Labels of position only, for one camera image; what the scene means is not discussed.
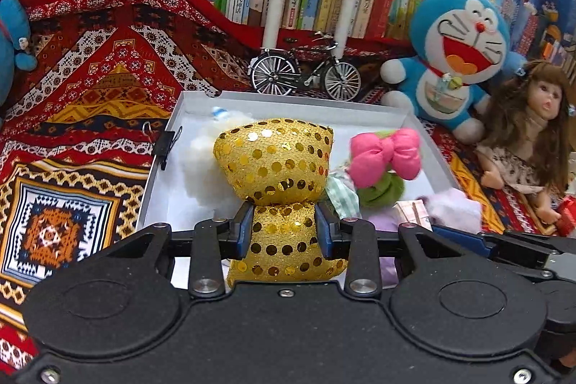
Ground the white fluffy plush toy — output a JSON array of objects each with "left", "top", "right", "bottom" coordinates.
[{"left": 181, "top": 106, "right": 255, "bottom": 218}]

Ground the gold sequin plush toy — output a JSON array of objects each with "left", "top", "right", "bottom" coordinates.
[{"left": 213, "top": 118, "right": 347, "bottom": 286}]

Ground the green plush with pink bow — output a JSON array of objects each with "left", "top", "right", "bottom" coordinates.
[{"left": 347, "top": 128, "right": 422, "bottom": 208}]

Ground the pale pink soft cloth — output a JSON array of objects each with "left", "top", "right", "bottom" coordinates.
[{"left": 423, "top": 188, "right": 482, "bottom": 234}]

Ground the green striped fabric toy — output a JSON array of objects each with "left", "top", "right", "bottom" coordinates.
[{"left": 325, "top": 168, "right": 361, "bottom": 219}]

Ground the red shiny cup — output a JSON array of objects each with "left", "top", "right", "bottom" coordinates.
[{"left": 555, "top": 196, "right": 576, "bottom": 238}]

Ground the purple plush toy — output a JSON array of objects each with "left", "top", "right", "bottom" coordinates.
[{"left": 368, "top": 212, "right": 398, "bottom": 289}]

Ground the small pink striped box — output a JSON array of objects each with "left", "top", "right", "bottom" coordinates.
[{"left": 392, "top": 199, "right": 432, "bottom": 231}]

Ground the white shallow cardboard box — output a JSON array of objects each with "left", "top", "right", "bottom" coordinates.
[{"left": 135, "top": 90, "right": 460, "bottom": 290}]

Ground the brown haired doll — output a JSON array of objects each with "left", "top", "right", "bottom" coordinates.
[{"left": 476, "top": 60, "right": 570, "bottom": 225}]

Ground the black binder clip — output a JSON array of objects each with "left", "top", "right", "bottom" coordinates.
[{"left": 141, "top": 121, "right": 183, "bottom": 171}]

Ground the miniature metal bicycle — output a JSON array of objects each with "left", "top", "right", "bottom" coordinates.
[{"left": 248, "top": 31, "right": 362, "bottom": 101}]

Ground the red patterned blanket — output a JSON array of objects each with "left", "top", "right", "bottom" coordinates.
[{"left": 1, "top": 0, "right": 562, "bottom": 383}]

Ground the Doraemon blue plush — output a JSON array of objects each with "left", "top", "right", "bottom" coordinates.
[{"left": 380, "top": 0, "right": 521, "bottom": 144}]

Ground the round blue mouse plush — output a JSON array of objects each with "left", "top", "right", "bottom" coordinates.
[{"left": 0, "top": 0, "right": 37, "bottom": 103}]

